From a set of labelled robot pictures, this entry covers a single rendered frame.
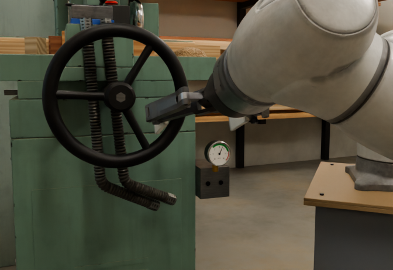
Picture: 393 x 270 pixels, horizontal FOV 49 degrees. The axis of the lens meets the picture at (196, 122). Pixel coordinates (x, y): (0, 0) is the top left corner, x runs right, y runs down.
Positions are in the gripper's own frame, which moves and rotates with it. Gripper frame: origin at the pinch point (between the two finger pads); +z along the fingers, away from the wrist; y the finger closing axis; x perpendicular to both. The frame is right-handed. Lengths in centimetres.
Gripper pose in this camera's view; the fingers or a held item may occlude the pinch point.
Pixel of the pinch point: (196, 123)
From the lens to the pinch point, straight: 73.3
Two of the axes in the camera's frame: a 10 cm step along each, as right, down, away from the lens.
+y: -9.5, 0.3, -3.1
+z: -2.9, 2.5, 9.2
